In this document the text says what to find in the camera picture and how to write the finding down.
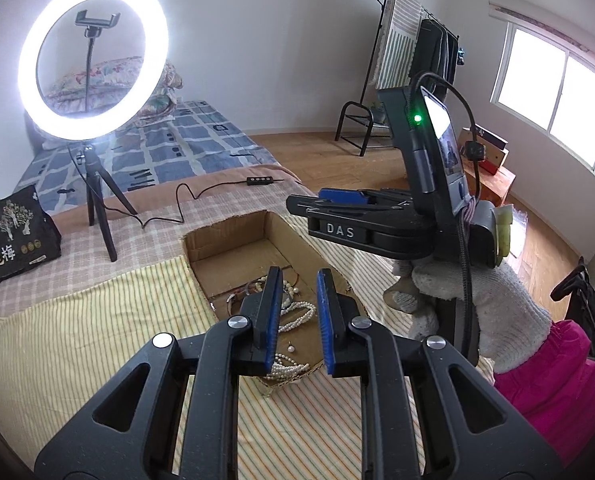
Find black cable with controller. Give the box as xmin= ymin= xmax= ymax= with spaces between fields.
xmin=70 ymin=145 xmax=285 ymax=231

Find wooden box with red edge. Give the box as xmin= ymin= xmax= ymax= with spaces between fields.
xmin=457 ymin=127 xmax=511 ymax=176

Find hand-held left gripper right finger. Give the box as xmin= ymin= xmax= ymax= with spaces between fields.
xmin=316 ymin=268 xmax=563 ymax=480

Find white ring light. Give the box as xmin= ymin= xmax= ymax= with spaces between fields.
xmin=17 ymin=0 xmax=169 ymax=140

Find dark hanging clothes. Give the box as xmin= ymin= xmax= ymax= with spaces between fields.
xmin=412 ymin=17 xmax=461 ymax=106

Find beige checked bed sheet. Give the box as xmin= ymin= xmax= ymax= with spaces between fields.
xmin=0 ymin=180 xmax=403 ymax=321

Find brown cardboard box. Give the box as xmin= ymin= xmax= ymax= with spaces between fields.
xmin=180 ymin=211 xmax=365 ymax=390

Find person's right forearm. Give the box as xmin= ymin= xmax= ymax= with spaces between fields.
xmin=492 ymin=320 xmax=595 ymax=471

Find person's right hand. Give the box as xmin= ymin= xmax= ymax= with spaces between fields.
xmin=383 ymin=255 xmax=553 ymax=373

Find black tripod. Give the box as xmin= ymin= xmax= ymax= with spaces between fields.
xmin=74 ymin=142 xmax=138 ymax=262

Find striped towel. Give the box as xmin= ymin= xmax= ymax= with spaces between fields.
xmin=372 ymin=0 xmax=423 ymax=91

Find black snack bag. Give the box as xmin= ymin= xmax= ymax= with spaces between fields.
xmin=0 ymin=184 xmax=62 ymax=285

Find orange box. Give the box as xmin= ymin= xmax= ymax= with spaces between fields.
xmin=460 ymin=157 xmax=517 ymax=207

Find yellow striped cloth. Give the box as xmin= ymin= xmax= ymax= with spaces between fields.
xmin=0 ymin=255 xmax=495 ymax=480

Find black clothes rack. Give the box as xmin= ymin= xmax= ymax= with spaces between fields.
xmin=335 ymin=0 xmax=465 ymax=157

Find folded floral quilt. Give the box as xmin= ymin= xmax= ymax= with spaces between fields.
xmin=44 ymin=57 xmax=183 ymax=121

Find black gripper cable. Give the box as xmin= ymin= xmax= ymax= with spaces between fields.
xmin=408 ymin=72 xmax=488 ymax=366

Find brown string bracelet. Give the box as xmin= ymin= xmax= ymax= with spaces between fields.
xmin=210 ymin=280 xmax=268 ymax=311

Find black metal frame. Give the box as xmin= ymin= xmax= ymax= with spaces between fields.
xmin=550 ymin=257 xmax=595 ymax=361

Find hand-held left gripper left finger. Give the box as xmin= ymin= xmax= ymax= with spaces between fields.
xmin=34 ymin=266 xmax=284 ymax=480

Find window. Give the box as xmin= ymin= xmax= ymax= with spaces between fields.
xmin=490 ymin=2 xmax=595 ymax=178

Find white pearl necklace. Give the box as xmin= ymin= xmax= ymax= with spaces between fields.
xmin=262 ymin=280 xmax=318 ymax=386

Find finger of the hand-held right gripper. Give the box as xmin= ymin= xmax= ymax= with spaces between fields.
xmin=286 ymin=195 xmax=363 ymax=218
xmin=319 ymin=187 xmax=413 ymax=209

